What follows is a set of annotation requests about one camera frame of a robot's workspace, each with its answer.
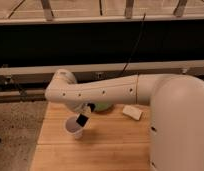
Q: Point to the white metal rail beam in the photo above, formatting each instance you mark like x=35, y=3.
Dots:
x=88, y=72

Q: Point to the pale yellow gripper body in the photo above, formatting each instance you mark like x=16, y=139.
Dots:
x=88, y=109

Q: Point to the black eraser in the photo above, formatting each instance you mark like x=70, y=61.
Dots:
x=82, y=120

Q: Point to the green bowl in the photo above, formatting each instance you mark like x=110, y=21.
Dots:
x=100, y=107

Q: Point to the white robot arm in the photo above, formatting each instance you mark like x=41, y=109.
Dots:
x=177, y=111

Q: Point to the white sponge block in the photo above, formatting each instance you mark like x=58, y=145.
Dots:
x=132, y=112

